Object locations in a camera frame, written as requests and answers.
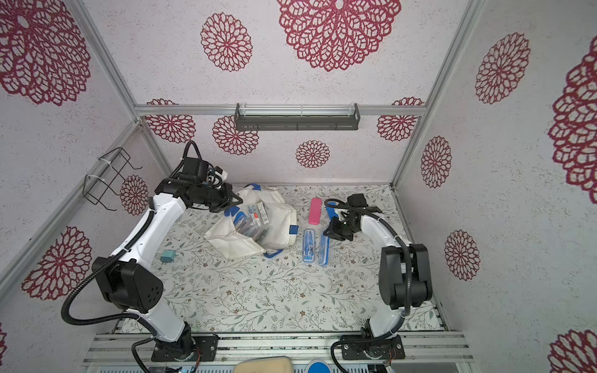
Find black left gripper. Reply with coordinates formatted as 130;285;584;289
193;182;244;214

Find pink case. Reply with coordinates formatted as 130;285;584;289
308;197;323;225

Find clear blue compass set case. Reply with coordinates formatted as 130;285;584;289
303;228;317;264

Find white canvas bag blue handles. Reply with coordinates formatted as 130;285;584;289
205;183;299;260

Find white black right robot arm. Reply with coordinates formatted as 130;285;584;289
323;214;432;340

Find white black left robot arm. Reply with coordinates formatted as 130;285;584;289
92;171;240;343

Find small teal eraser block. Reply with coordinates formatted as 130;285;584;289
160;250;177;264

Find blue round object at base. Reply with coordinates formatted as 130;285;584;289
305;360;332;373

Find beige cushion at base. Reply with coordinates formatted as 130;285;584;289
233;357;294;373

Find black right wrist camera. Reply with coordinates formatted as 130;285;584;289
347;194;369;211

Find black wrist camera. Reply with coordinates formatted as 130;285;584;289
180;157;211;183
347;194;369;211

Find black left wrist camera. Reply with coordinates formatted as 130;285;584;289
180;157;211;183

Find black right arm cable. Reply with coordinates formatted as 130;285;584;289
323;197;416;373

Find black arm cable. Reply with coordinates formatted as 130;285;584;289
323;197;416;373
60;209;157;334

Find black wire wall rack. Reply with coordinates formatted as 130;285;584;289
82;147;142;212

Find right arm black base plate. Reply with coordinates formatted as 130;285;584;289
340;335;406;361

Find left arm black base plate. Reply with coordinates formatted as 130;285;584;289
151;334;219;362

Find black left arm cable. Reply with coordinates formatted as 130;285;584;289
60;209;157;334

